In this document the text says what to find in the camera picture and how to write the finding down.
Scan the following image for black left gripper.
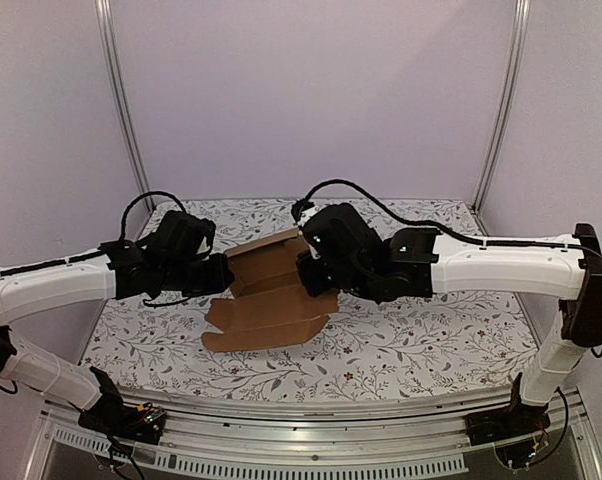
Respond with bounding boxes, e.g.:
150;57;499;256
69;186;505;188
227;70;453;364
160;253;234;298

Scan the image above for brown cardboard box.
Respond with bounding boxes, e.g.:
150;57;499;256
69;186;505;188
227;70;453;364
201;228;338;353

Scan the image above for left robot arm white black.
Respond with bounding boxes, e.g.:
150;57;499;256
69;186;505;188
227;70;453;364
0;211;234;434

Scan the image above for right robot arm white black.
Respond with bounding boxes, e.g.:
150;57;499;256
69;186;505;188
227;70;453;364
292;199;602;436

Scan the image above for floral patterned table mat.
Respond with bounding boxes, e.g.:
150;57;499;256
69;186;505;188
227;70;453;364
78;198;540;404

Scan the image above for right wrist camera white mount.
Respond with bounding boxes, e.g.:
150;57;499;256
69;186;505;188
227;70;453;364
291;198;319;229

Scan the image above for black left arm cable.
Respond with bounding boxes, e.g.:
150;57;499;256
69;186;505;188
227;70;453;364
118;190;187;246

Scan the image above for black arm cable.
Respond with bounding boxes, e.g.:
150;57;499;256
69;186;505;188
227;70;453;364
118;190;187;246
300;179;602;281

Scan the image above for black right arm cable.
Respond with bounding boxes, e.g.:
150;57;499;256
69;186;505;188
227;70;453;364
300;179;602;281

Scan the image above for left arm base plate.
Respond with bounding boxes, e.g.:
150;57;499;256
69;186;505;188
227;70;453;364
78;398;167;445

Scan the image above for aluminium front rail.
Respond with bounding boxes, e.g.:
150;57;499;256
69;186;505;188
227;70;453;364
25;388;602;479

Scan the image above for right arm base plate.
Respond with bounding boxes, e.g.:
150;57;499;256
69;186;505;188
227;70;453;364
463;406;550;446

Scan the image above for left aluminium frame post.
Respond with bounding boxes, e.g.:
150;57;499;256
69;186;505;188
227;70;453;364
94;0;151;193

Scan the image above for aluminium frame post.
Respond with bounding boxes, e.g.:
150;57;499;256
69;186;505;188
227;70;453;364
94;0;151;193
471;0;531;216

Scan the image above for right aluminium frame post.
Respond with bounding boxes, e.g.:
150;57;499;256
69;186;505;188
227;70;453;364
471;0;531;216

